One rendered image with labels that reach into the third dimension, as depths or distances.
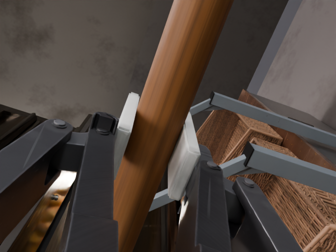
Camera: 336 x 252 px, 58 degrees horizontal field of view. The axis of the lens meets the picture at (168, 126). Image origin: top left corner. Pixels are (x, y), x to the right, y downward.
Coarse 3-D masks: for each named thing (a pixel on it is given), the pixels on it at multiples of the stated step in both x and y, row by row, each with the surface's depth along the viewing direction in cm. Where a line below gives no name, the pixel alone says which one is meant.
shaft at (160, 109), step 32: (192, 0) 15; (224, 0) 15; (192, 32) 15; (160, 64) 16; (192, 64) 16; (160, 96) 17; (192, 96) 17; (160, 128) 17; (128, 160) 18; (160, 160) 18; (128, 192) 19; (128, 224) 19
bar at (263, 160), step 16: (224, 96) 109; (192, 112) 110; (240, 112) 110; (256, 112) 110; (272, 112) 114; (288, 128) 112; (304, 128) 112; (240, 160) 64; (256, 160) 63; (272, 160) 63; (288, 160) 63; (224, 176) 65; (288, 176) 64; (304, 176) 64; (320, 176) 64; (160, 192) 68
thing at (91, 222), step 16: (96, 112) 14; (96, 128) 14; (112, 128) 14; (96, 144) 13; (112, 144) 13; (80, 160) 13; (96, 160) 12; (112, 160) 12; (80, 176) 10; (96, 176) 11; (112, 176) 11; (80, 192) 9; (96, 192) 10; (112, 192) 10; (80, 208) 9; (96, 208) 9; (112, 208) 9; (64, 224) 11; (80, 224) 7; (96, 224) 8; (112, 224) 8; (64, 240) 8; (80, 240) 7; (96, 240) 7; (112, 240) 7
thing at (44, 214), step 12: (60, 180) 115; (72, 180) 140; (48, 192) 101; (60, 192) 119; (36, 204) 91; (48, 204) 104; (60, 204) 124; (24, 216) 85; (36, 216) 92; (48, 216) 107; (24, 228) 83; (36, 228) 95; (12, 240) 76; (24, 240) 85; (36, 240) 97
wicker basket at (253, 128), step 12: (216, 120) 178; (240, 120) 177; (252, 120) 141; (204, 132) 181; (216, 132) 181; (240, 132) 170; (252, 132) 124; (264, 132) 124; (276, 132) 131; (204, 144) 183; (216, 144) 183; (228, 144) 182; (240, 144) 125; (276, 144) 126; (216, 156) 186; (228, 156) 126
